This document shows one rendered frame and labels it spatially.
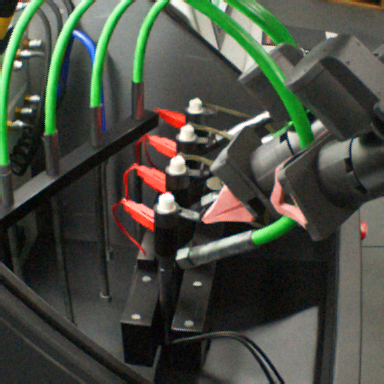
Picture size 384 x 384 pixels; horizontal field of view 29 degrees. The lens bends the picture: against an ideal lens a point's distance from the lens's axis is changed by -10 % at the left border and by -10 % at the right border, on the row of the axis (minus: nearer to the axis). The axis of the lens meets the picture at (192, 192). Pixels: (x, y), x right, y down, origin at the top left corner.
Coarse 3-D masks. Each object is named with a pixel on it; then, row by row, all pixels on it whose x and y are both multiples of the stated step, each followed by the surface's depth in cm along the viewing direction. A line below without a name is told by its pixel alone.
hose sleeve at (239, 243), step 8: (248, 232) 75; (224, 240) 76; (232, 240) 75; (240, 240) 75; (248, 240) 74; (192, 248) 79; (200, 248) 78; (208, 248) 77; (216, 248) 77; (224, 248) 76; (232, 248) 75; (240, 248) 75; (248, 248) 75; (256, 248) 75; (192, 256) 79; (200, 256) 78; (208, 256) 77; (216, 256) 77; (224, 256) 77
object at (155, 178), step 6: (138, 168) 101; (144, 168) 101; (138, 174) 101; (144, 174) 100; (150, 174) 99; (156, 174) 99; (162, 174) 99; (144, 180) 100; (150, 180) 99; (156, 180) 98; (162, 180) 98; (156, 186) 99; (162, 186) 98
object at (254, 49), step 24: (192, 0) 65; (24, 24) 76; (264, 72) 65; (0, 96) 83; (288, 96) 65; (0, 120) 85; (0, 144) 87; (0, 168) 88; (288, 216) 71; (264, 240) 73
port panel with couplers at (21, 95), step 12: (24, 0) 102; (12, 24) 104; (24, 36) 111; (24, 48) 111; (36, 48) 111; (24, 60) 108; (12, 72) 108; (24, 72) 114; (12, 84) 109; (24, 84) 115; (12, 96) 110; (24, 96) 116; (36, 96) 116; (12, 108) 111; (24, 108) 117; (12, 120) 112; (24, 120) 118; (12, 132) 113; (12, 144) 114
